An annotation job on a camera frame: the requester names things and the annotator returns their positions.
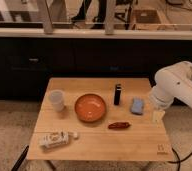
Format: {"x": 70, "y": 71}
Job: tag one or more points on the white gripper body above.
{"x": 158, "y": 116}

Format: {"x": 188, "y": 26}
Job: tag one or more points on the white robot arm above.
{"x": 174, "y": 81}

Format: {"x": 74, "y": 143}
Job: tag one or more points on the blue sponge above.
{"x": 137, "y": 106}

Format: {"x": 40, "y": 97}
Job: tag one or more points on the brown sausage toy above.
{"x": 119, "y": 125}

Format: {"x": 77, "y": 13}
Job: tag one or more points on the wooden table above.
{"x": 142, "y": 141}

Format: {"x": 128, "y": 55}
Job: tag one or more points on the orange bowl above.
{"x": 90, "y": 108}

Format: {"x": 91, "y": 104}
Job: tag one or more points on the cardboard box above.
{"x": 147, "y": 19}

